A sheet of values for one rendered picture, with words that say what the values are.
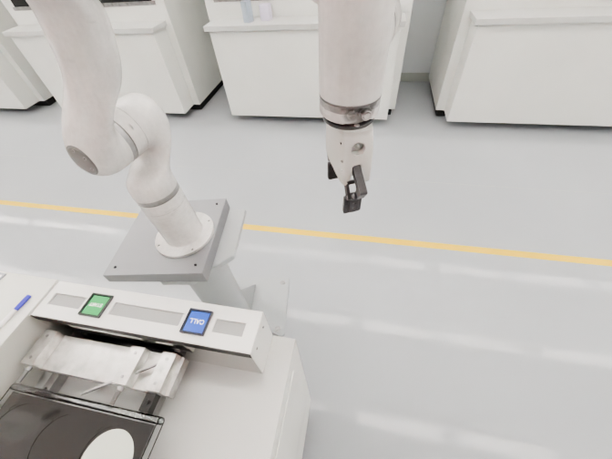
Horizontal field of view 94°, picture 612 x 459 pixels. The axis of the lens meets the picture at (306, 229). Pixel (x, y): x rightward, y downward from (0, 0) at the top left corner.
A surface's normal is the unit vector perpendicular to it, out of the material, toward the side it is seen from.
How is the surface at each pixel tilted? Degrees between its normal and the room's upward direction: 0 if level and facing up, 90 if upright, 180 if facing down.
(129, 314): 0
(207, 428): 0
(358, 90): 93
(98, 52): 108
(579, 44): 90
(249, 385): 0
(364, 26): 93
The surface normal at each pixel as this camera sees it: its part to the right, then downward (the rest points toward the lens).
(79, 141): -0.16, 0.45
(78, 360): -0.07, -0.66
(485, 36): -0.18, 0.75
